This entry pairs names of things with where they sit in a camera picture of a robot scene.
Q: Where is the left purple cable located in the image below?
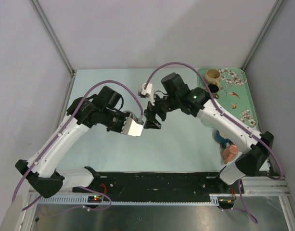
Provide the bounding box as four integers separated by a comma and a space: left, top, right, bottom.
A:
11, 80, 144, 217

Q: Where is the right aluminium frame post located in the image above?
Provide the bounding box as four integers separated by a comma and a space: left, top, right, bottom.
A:
240, 0, 287, 71

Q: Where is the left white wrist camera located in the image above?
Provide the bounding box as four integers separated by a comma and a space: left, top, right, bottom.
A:
121, 117, 143, 137

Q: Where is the green floral tray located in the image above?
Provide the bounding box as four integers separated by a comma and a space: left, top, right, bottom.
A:
196, 68, 259, 128

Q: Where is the salmon pink mug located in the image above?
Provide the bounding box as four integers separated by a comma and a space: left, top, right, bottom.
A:
221, 144, 239, 165

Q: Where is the beige wooden mug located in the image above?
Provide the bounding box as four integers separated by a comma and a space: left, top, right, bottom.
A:
204, 69, 221, 89

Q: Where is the left aluminium frame post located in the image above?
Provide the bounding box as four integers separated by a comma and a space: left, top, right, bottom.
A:
29, 0, 75, 77

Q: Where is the grey mug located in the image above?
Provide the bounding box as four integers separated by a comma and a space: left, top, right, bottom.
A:
124, 110, 137, 120

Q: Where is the aluminium frame post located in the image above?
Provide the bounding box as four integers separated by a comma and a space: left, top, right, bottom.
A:
240, 0, 287, 71
29, 0, 75, 77

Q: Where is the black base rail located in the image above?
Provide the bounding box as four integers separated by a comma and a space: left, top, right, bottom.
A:
72, 172, 244, 200

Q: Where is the blue mug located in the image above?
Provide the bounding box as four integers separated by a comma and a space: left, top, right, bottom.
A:
214, 130, 230, 149

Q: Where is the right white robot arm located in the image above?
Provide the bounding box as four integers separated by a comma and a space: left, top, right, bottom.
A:
138, 73, 274, 193

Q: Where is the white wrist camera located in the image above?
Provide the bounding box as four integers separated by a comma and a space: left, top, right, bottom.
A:
121, 117, 143, 137
138, 83, 154, 105

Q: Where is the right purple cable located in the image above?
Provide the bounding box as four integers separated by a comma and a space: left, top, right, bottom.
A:
146, 62, 285, 224

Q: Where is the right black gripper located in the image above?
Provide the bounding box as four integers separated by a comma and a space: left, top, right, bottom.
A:
144, 90, 179, 130

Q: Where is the black striped mug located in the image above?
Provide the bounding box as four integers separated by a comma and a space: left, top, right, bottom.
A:
208, 84, 219, 99

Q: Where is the slotted cable duct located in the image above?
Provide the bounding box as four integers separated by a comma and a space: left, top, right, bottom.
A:
38, 194, 219, 206

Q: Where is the purple cable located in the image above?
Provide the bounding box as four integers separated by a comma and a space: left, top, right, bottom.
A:
11, 80, 144, 217
146, 62, 285, 224

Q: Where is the aluminium base profile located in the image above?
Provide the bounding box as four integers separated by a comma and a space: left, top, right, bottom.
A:
242, 177, 290, 194

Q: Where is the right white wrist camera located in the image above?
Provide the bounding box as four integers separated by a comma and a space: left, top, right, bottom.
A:
138, 83, 154, 105

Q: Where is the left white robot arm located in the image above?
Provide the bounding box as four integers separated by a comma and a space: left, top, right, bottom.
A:
15, 86, 130, 198

